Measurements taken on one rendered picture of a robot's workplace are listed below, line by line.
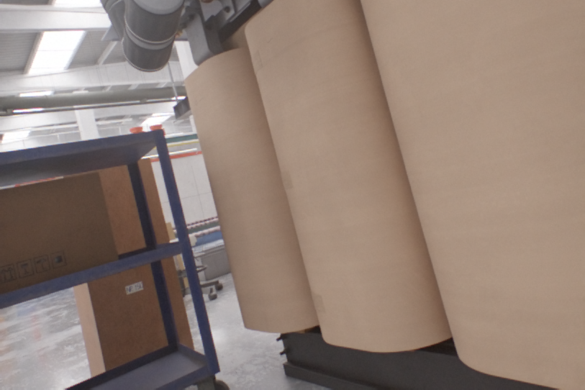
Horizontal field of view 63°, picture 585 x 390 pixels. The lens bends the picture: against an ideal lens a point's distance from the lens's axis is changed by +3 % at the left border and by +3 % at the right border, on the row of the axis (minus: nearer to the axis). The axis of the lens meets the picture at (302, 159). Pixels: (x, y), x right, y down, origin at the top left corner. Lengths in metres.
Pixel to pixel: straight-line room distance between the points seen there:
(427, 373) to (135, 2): 1.05
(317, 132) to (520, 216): 0.50
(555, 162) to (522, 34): 0.20
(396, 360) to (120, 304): 1.23
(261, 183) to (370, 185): 0.45
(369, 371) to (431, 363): 0.24
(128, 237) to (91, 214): 0.62
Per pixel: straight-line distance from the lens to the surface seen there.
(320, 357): 1.62
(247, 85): 1.47
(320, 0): 1.16
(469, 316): 0.97
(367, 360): 1.45
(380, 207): 1.09
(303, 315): 1.47
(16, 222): 1.57
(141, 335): 2.22
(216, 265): 4.65
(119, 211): 2.19
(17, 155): 1.52
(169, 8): 0.99
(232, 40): 1.66
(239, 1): 1.53
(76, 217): 1.58
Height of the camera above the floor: 0.61
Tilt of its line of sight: 3 degrees up
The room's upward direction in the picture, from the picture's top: 15 degrees counter-clockwise
